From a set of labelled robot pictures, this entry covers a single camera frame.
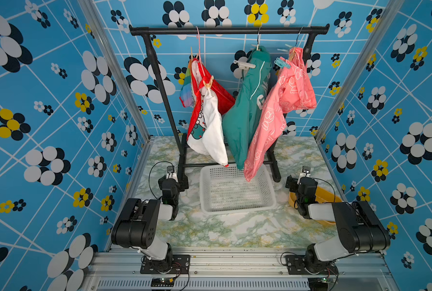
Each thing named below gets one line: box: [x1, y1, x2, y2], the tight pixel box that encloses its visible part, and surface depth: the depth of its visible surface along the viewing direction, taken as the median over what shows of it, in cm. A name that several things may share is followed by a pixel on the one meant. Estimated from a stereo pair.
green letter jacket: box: [222, 46, 272, 171], surface depth 66 cm
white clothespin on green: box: [233, 60, 257, 70], surface depth 62 cm
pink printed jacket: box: [243, 47, 317, 182], surface depth 68 cm
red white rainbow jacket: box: [179, 56, 236, 167], surface depth 69 cm
